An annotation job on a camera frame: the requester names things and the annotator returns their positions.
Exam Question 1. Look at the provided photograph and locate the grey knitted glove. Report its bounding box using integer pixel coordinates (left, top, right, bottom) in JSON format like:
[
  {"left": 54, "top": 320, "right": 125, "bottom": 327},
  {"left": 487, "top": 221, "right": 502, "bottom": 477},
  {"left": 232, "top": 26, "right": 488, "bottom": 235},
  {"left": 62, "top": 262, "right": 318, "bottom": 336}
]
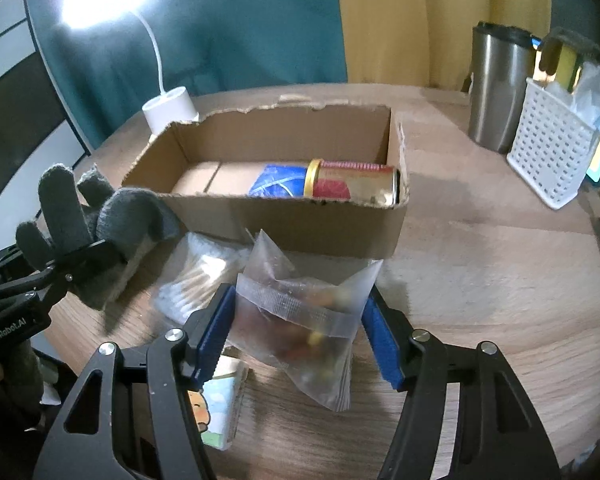
[{"left": 16, "top": 164, "right": 181, "bottom": 310}]

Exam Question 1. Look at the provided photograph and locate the bag of cotton swabs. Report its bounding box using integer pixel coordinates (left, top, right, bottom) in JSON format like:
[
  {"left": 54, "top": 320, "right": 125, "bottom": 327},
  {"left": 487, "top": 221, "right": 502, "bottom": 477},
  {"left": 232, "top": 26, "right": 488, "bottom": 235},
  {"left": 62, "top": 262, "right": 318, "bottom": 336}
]
[{"left": 151, "top": 232, "right": 251, "bottom": 326}]

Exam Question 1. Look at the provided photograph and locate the capybara tissue pack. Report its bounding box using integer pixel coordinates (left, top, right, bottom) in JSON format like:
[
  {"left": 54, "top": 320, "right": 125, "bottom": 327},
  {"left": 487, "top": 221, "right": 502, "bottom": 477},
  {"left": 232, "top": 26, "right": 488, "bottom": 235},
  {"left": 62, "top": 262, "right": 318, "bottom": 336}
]
[{"left": 188, "top": 356, "right": 249, "bottom": 451}]

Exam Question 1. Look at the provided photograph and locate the clear bag of small items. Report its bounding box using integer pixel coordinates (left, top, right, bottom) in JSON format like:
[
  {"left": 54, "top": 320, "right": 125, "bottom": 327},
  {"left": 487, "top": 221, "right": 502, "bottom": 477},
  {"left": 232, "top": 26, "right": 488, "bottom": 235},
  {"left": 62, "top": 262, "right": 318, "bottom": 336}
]
[{"left": 228, "top": 232, "right": 384, "bottom": 412}]

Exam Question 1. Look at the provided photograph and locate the blue plastic packet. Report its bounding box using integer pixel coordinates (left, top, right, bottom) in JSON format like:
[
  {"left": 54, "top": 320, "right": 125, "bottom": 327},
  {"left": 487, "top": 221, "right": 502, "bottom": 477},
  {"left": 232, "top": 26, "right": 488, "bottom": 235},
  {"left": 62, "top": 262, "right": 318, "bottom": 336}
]
[{"left": 248, "top": 164, "right": 308, "bottom": 198}]

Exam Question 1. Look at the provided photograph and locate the brown cardboard box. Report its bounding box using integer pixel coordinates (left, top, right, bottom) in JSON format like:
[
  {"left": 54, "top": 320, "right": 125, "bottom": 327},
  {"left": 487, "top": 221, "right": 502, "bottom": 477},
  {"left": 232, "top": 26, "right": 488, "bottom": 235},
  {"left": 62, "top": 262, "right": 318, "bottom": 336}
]
[{"left": 123, "top": 104, "right": 408, "bottom": 259}]

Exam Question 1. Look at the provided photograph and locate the white desk lamp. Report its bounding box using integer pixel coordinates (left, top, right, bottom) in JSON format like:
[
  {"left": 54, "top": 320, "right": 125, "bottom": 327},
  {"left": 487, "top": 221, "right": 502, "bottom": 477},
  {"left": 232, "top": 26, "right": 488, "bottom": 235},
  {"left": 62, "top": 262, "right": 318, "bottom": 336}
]
[{"left": 60, "top": 0, "right": 200, "bottom": 141}]

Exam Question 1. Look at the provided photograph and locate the teal curtain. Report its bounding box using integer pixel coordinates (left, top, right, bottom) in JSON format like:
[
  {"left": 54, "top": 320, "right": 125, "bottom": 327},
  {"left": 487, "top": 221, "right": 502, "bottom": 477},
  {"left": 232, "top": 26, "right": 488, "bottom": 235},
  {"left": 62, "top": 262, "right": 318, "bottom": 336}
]
[{"left": 27, "top": 0, "right": 347, "bottom": 145}]

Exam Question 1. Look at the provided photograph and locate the red gold can yellow lid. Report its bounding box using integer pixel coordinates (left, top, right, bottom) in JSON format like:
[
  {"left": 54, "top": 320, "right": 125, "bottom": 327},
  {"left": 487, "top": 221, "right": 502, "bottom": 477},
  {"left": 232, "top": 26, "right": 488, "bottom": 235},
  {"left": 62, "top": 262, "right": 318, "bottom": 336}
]
[{"left": 303, "top": 159, "right": 400, "bottom": 207}]

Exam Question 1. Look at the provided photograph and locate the white perforated plastic basket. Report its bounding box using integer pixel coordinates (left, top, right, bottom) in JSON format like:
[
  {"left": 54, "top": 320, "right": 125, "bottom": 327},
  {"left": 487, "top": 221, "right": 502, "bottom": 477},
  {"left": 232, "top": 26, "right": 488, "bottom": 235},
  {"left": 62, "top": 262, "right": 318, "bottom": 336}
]
[{"left": 506, "top": 78, "right": 600, "bottom": 210}]

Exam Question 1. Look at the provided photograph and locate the yellow sponge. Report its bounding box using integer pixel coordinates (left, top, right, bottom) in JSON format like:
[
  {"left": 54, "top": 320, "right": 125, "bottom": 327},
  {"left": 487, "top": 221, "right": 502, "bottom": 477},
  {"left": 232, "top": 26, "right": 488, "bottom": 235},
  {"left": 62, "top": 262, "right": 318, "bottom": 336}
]
[{"left": 554, "top": 44, "right": 584, "bottom": 93}]

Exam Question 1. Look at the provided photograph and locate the stainless steel travel mug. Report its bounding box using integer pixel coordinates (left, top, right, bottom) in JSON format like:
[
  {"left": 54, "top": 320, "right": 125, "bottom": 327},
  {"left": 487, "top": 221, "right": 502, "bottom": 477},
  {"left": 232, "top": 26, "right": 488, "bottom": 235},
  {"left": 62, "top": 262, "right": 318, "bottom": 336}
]
[{"left": 468, "top": 22, "right": 536, "bottom": 154}]

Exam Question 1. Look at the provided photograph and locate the yellow curtain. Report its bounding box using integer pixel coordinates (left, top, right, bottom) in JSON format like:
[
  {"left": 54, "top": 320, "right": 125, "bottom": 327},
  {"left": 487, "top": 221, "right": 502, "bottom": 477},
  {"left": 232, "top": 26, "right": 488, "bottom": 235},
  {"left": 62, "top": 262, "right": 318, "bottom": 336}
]
[{"left": 339, "top": 0, "right": 552, "bottom": 90}]

